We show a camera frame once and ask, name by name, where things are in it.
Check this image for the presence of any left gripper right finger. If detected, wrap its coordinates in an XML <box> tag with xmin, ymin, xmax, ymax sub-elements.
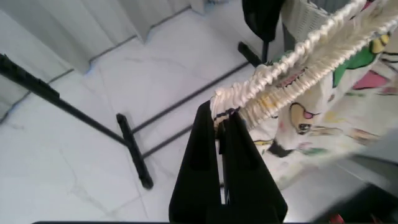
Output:
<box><xmin>218</xmin><ymin>111</ymin><xmax>289</xmax><ymax>223</ymax></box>

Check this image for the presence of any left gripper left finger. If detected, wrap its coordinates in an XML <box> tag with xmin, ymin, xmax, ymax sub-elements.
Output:
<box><xmin>169</xmin><ymin>100</ymin><xmax>223</xmax><ymax>223</ymax></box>

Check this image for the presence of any cream printed garment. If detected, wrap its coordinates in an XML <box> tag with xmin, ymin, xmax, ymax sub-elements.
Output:
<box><xmin>210</xmin><ymin>0</ymin><xmax>398</xmax><ymax>190</ymax></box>

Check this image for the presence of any black t-shirt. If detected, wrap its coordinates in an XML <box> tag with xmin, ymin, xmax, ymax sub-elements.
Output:
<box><xmin>241</xmin><ymin>0</ymin><xmax>286</xmax><ymax>44</ymax></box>

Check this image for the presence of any black clothes rack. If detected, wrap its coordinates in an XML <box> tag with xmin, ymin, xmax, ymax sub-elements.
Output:
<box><xmin>0</xmin><ymin>40</ymin><xmax>270</xmax><ymax>190</ymax></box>

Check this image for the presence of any white laundry basket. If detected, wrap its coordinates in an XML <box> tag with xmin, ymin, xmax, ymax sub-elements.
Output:
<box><xmin>281</xmin><ymin>0</ymin><xmax>352</xmax><ymax>52</ymax></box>

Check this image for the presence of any white curtain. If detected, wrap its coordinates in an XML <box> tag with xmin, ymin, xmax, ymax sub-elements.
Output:
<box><xmin>0</xmin><ymin>0</ymin><xmax>218</xmax><ymax>124</ymax></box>

